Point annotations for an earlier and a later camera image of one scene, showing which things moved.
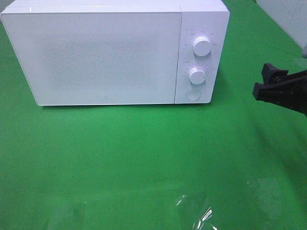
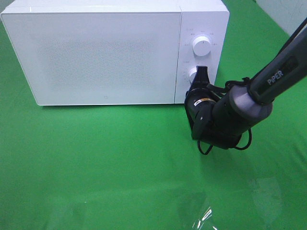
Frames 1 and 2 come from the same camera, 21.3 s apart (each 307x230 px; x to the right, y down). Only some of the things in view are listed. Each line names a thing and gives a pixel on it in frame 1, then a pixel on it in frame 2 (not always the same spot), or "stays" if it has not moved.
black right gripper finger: x=291 y=93 -> x=200 y=100
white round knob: x=201 y=46 stays
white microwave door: x=97 y=58 stays
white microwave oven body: x=103 y=52 stays
